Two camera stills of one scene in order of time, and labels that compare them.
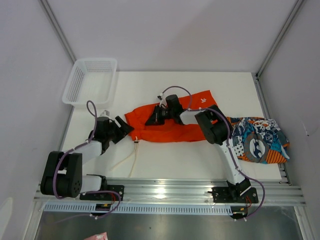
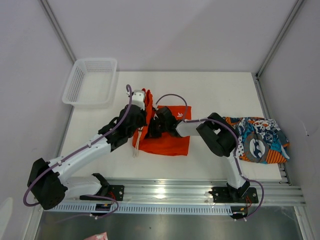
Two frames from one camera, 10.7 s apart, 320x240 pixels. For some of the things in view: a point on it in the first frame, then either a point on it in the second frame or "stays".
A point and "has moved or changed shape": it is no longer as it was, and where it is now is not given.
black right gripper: [155, 119] → [152, 133]
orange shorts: [167, 130] has moved or changed shape
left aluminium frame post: [55, 26] stays
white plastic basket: [92, 79] stays
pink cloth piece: [103, 236] stays
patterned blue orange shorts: [259, 140] stays
